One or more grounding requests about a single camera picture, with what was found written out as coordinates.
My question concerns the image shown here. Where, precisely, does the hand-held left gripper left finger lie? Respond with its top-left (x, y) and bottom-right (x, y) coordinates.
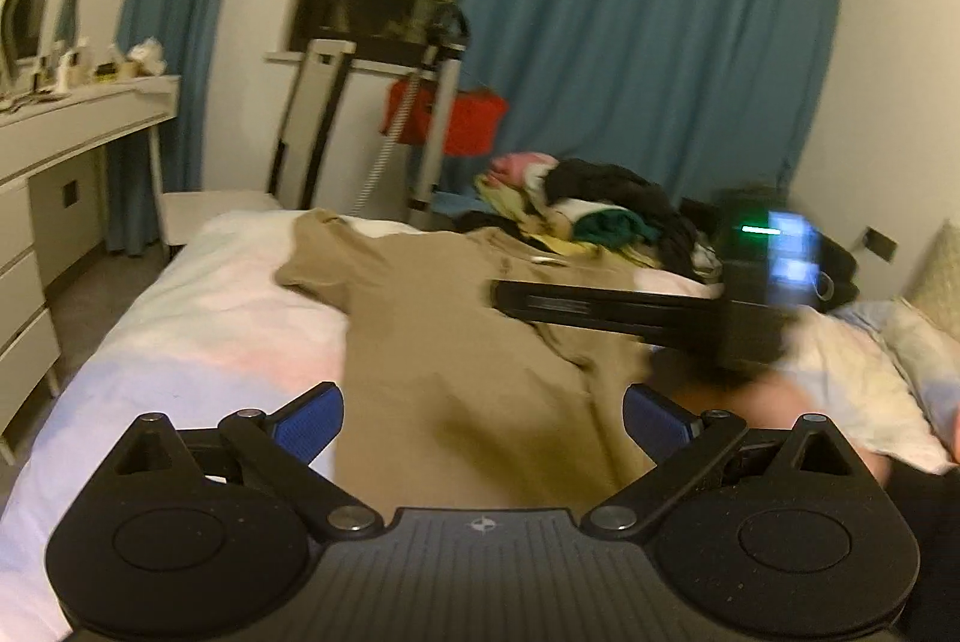
top-left (97, 383), bottom-right (380, 538)

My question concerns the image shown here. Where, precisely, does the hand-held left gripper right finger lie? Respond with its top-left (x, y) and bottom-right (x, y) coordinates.
top-left (588, 383), bottom-right (863, 538)

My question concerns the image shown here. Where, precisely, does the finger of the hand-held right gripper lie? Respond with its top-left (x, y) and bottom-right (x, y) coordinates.
top-left (489, 279), bottom-right (722, 344)

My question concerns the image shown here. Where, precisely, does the tan skeleton print t-shirt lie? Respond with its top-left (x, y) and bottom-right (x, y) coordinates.
top-left (273, 208), bottom-right (722, 509)

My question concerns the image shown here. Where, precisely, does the person's right forearm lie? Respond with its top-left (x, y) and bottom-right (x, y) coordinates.
top-left (664, 370), bottom-right (890, 487)

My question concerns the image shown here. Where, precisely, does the green garment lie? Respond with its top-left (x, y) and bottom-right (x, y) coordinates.
top-left (572, 210), bottom-right (651, 247)

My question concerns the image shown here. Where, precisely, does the white garment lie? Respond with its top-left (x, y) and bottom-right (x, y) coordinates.
top-left (550, 197), bottom-right (602, 224)

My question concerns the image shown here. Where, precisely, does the black garment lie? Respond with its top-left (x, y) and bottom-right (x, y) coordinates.
top-left (542, 157), bottom-right (704, 273)

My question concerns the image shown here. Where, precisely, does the bed with pastel sheet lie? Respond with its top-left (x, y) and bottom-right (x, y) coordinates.
top-left (0, 211), bottom-right (955, 629)

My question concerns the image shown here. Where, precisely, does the pale yellow cloth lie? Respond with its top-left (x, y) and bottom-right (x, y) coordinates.
top-left (472, 175), bottom-right (542, 217)

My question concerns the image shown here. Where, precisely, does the pink cloth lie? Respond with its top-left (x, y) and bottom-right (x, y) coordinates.
top-left (486, 152), bottom-right (561, 183)

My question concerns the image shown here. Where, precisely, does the pale patterned pillow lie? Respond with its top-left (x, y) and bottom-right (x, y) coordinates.
top-left (883, 220), bottom-right (960, 464)

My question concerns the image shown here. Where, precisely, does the white chair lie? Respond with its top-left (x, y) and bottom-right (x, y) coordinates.
top-left (160, 189), bottom-right (284, 251)

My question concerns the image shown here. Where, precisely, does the garment steamer stand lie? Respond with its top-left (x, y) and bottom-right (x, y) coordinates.
top-left (352, 0), bottom-right (472, 217)

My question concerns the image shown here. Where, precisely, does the wide blue curtain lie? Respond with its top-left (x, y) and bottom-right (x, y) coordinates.
top-left (448, 0), bottom-right (846, 238)

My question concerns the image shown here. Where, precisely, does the white vanity desk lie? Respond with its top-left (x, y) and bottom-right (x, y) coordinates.
top-left (0, 74), bottom-right (183, 464)

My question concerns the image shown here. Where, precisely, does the narrow blue curtain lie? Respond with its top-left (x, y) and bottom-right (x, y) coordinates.
top-left (107, 0), bottom-right (265, 254)

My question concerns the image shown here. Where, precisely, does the tissue box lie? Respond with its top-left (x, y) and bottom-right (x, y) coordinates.
top-left (122, 37), bottom-right (167, 78)

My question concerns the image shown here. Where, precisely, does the row of cosmetic bottles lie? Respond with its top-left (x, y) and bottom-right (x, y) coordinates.
top-left (28, 40), bottom-right (122, 93)

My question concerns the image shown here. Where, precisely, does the wavy framed mirror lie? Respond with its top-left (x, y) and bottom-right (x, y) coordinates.
top-left (0, 0), bottom-right (89, 82)

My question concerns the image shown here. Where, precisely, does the dark wall socket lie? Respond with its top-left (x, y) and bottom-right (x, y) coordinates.
top-left (861, 226), bottom-right (899, 261)

